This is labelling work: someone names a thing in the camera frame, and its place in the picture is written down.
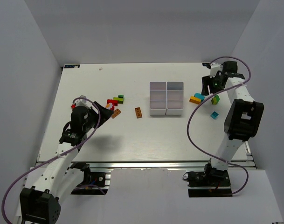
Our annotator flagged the lime green small lego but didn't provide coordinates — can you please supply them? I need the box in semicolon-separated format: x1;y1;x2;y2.
211;95;220;105

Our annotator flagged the blue table label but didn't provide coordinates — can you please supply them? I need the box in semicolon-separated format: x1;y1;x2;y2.
64;64;80;69

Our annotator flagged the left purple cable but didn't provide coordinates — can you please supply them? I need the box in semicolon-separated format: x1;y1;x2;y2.
1;97;102;224

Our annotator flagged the white right divided container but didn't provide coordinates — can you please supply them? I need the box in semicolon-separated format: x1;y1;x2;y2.
166;82;184;116

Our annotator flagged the small teal lego cube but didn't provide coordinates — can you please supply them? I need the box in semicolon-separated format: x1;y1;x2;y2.
210;112;219;119

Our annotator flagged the purple cable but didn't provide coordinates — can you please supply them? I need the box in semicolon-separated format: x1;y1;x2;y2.
1;97;102;224
187;56;252;196

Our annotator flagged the lime green lego brick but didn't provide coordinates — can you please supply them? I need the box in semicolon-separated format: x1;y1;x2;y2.
113;97;124;104

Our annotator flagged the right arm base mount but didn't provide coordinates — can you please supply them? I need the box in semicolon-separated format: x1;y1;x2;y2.
182;171;233;198

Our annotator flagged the aluminium table rail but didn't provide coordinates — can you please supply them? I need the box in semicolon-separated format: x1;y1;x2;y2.
34;161;258;170

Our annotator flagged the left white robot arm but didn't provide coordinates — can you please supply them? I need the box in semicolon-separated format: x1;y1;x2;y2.
20;97;114;224

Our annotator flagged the red flower lego piece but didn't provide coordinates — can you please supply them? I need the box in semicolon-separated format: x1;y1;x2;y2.
105;103;115;111

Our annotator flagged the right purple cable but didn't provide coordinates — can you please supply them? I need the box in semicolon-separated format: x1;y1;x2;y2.
187;56;252;196

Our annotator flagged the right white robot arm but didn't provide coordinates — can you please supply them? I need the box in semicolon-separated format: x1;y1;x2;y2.
201;61;264;179

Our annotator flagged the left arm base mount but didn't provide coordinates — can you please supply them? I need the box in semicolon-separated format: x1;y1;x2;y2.
59;162;111;196

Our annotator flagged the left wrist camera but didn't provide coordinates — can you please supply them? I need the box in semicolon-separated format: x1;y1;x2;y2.
72;95;88;107

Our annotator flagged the brown lego plate upside down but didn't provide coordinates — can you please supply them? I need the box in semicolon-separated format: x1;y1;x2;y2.
135;107;142;119

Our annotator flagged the teal rounded lego brick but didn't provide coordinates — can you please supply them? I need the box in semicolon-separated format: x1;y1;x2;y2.
194;93;205;102

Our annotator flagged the brown 2x4 lego plate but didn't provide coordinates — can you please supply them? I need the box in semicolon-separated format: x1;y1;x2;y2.
111;109;121;119

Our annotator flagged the red long lego brick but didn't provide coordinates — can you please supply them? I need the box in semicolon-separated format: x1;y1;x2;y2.
107;99;118;106

